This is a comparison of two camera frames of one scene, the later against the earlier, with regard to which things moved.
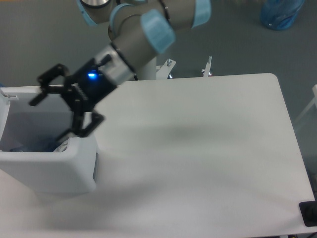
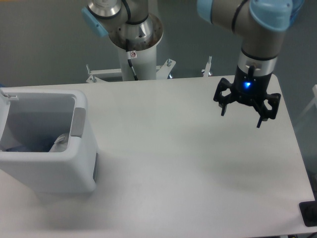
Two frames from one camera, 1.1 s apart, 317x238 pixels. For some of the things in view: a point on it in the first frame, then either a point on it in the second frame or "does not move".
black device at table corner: (308, 211) does not move
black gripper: (85, 87) → (250, 89)
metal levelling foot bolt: (207, 68) does not move
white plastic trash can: (30, 151) does not move
